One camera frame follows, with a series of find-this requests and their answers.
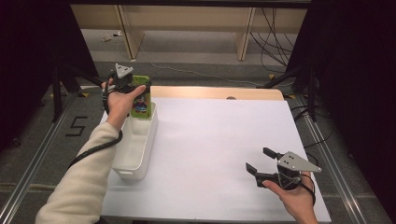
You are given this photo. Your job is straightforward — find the aluminium floor rail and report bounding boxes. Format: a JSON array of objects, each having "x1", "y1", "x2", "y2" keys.
[
  {"x1": 295, "y1": 94, "x2": 370, "y2": 224},
  {"x1": 0, "y1": 91, "x2": 78, "y2": 224}
]

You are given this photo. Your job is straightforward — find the white floor cable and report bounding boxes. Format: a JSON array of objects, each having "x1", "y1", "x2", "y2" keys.
[{"x1": 136, "y1": 43, "x2": 295, "y2": 88}]

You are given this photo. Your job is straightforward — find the black floor cables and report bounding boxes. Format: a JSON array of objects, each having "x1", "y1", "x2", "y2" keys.
[{"x1": 290, "y1": 105, "x2": 334, "y2": 167}]

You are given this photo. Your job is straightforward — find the black tripod stand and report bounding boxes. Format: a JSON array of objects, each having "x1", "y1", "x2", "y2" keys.
[
  {"x1": 256, "y1": 64, "x2": 319, "y2": 123},
  {"x1": 50, "y1": 63, "x2": 110, "y2": 123}
]

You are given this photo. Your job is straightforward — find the bundle of black hanging cables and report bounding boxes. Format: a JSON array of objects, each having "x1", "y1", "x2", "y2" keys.
[{"x1": 249, "y1": 7, "x2": 295, "y2": 75}]

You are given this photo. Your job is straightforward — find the person's right hand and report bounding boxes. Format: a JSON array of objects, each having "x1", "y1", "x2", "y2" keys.
[{"x1": 262, "y1": 172, "x2": 319, "y2": 224}]

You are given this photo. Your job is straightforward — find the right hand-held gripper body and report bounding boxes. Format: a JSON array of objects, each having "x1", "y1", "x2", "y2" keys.
[{"x1": 276, "y1": 150, "x2": 323, "y2": 190}]

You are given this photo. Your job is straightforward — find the black curtain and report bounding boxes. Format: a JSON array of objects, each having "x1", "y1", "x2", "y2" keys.
[
  {"x1": 0, "y1": 0, "x2": 100, "y2": 153},
  {"x1": 285, "y1": 0, "x2": 396, "y2": 218}
]

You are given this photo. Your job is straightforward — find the green cartoon phone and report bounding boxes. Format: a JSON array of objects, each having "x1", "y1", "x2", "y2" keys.
[{"x1": 130, "y1": 75, "x2": 153, "y2": 119}]

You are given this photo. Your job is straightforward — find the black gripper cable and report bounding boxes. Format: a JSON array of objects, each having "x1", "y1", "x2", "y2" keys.
[
  {"x1": 299, "y1": 173, "x2": 317, "y2": 206},
  {"x1": 67, "y1": 81, "x2": 124, "y2": 171}
]

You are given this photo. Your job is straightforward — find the beige wooden desk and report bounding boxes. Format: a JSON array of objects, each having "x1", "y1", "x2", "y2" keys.
[{"x1": 70, "y1": 4, "x2": 309, "y2": 62}]

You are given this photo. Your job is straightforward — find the white rectangular storage box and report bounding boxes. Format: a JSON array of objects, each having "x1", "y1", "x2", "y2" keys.
[{"x1": 111, "y1": 101, "x2": 159, "y2": 181}]

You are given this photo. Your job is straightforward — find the white paper sheet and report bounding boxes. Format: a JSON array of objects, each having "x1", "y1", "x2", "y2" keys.
[{"x1": 100, "y1": 96, "x2": 332, "y2": 224}]

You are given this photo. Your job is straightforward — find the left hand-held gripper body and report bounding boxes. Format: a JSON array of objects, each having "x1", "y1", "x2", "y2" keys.
[{"x1": 106, "y1": 63, "x2": 136, "y2": 94}]

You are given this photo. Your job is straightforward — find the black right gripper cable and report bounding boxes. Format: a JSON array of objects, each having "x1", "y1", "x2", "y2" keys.
[{"x1": 299, "y1": 173, "x2": 317, "y2": 206}]

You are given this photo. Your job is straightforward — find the person's left hand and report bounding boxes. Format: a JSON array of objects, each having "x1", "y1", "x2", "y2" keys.
[{"x1": 105, "y1": 77, "x2": 148, "y2": 132}]

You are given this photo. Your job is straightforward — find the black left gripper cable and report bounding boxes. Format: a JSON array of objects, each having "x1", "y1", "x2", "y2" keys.
[{"x1": 67, "y1": 81, "x2": 124, "y2": 171}]

